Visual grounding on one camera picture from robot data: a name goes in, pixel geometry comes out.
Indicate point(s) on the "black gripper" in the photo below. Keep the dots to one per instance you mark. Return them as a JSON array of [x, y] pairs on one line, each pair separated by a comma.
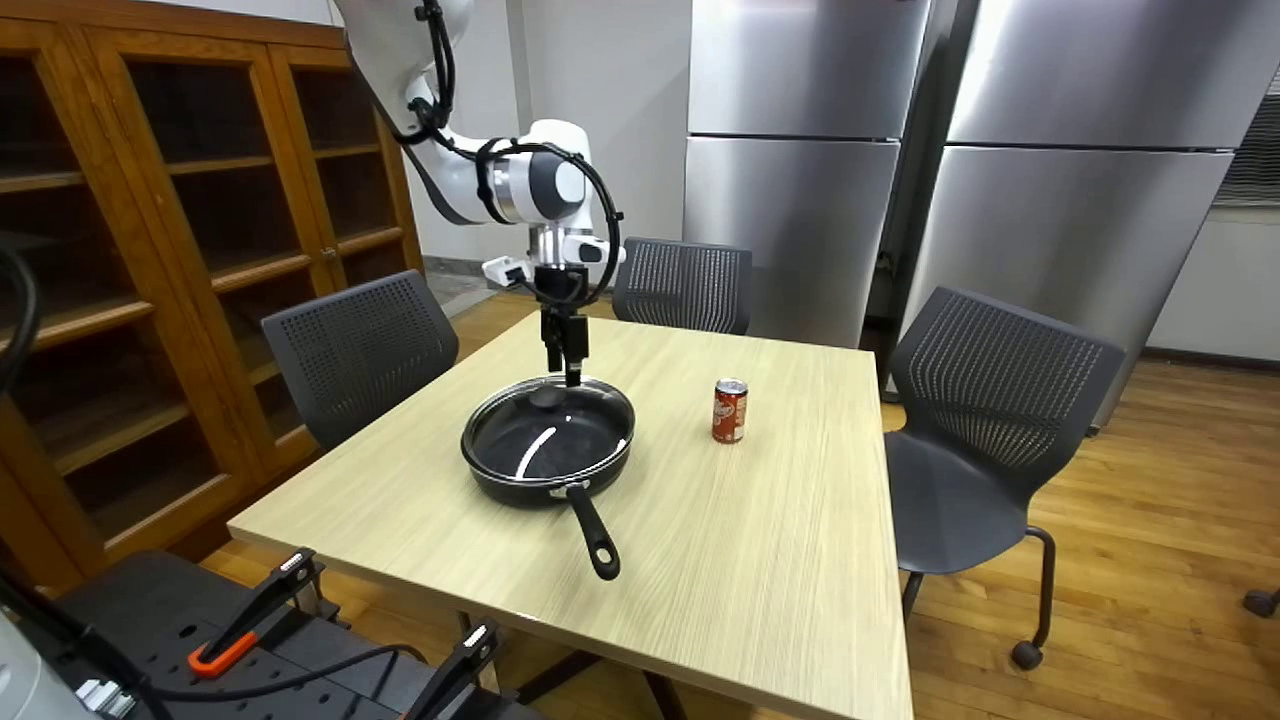
[[566, 291]]

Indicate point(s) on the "glass lid with black knob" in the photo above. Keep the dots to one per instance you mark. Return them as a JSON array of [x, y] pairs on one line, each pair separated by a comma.
[[541, 399]]

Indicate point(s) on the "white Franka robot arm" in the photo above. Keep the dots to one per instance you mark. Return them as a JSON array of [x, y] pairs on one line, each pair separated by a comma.
[[534, 183]]

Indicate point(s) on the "grey office chair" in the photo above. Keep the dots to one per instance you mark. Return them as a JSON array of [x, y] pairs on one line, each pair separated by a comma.
[[352, 345], [994, 372], [681, 283]]

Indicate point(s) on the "red soda can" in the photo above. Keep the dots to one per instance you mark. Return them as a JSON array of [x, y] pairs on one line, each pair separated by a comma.
[[731, 413]]

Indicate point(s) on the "black frying pan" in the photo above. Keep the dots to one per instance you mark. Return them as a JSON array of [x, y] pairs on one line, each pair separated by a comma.
[[599, 543]]

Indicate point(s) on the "stainless steel refrigerator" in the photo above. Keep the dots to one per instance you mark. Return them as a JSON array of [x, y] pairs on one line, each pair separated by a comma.
[[1066, 227], [802, 202]]

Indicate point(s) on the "wooden shelf cabinet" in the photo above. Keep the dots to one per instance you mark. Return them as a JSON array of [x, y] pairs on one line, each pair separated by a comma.
[[286, 144]]

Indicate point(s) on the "black workbench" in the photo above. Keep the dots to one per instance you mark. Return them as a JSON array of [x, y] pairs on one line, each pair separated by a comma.
[[174, 600]]

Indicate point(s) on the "white counter cabinet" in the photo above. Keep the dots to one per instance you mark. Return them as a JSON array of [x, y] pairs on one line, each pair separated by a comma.
[[1221, 283]]

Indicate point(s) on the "black chair caster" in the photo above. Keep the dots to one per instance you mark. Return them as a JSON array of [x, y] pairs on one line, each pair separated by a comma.
[[1260, 600]]

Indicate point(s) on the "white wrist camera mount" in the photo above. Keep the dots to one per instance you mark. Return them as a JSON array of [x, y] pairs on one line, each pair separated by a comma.
[[506, 271]]

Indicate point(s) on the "black table leg frame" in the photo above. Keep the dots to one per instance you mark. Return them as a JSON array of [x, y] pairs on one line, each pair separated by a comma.
[[566, 675]]

